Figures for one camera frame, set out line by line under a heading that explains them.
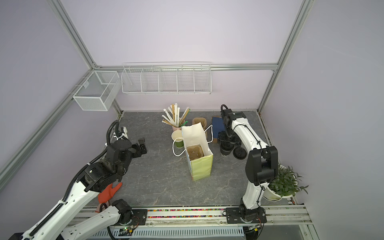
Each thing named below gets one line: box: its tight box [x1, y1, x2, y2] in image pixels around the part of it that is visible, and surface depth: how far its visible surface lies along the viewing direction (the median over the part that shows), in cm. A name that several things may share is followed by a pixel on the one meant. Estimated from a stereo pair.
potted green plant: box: [263, 164, 309, 202], surface depth 69 cm
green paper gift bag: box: [181, 122, 214, 182], surface depth 81 cm
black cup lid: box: [233, 147, 247, 160], surface depth 98 cm
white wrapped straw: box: [175, 103, 178, 127], surface depth 101 cm
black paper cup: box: [220, 144, 235, 157], surface depth 89 cm
